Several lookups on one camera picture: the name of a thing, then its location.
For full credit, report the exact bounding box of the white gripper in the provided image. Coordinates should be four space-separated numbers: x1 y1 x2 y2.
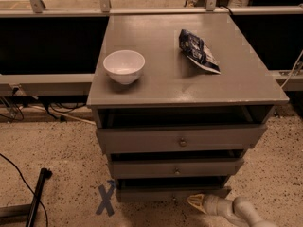
187 194 233 216

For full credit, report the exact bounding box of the grey drawer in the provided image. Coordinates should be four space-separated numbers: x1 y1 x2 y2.
93 106 271 154
107 150 243 179
116 176 231 202

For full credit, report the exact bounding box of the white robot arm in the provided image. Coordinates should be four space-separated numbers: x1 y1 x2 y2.
187 194 278 227

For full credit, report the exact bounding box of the grey wooden drawer cabinet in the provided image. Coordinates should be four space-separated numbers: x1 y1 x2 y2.
86 13 290 203

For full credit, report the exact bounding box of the blue tape cross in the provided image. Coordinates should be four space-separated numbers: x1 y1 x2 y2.
96 180 116 217

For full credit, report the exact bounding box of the dark blue snack bag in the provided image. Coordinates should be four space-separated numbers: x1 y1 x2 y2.
179 29 221 74

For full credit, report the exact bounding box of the white bowl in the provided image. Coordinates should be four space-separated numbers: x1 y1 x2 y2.
103 50 145 85

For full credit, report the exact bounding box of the black stand leg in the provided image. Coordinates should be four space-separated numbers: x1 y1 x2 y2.
0 167 53 227

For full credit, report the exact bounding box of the metal railing frame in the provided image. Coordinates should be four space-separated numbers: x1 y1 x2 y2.
1 0 303 97

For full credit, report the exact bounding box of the white cable at right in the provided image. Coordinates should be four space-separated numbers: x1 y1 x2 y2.
279 49 303 90

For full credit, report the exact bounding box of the black floor cable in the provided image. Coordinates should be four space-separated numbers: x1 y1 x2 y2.
0 153 49 227

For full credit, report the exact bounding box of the cable bundle under rail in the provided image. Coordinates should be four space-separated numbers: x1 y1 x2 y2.
0 86 96 126

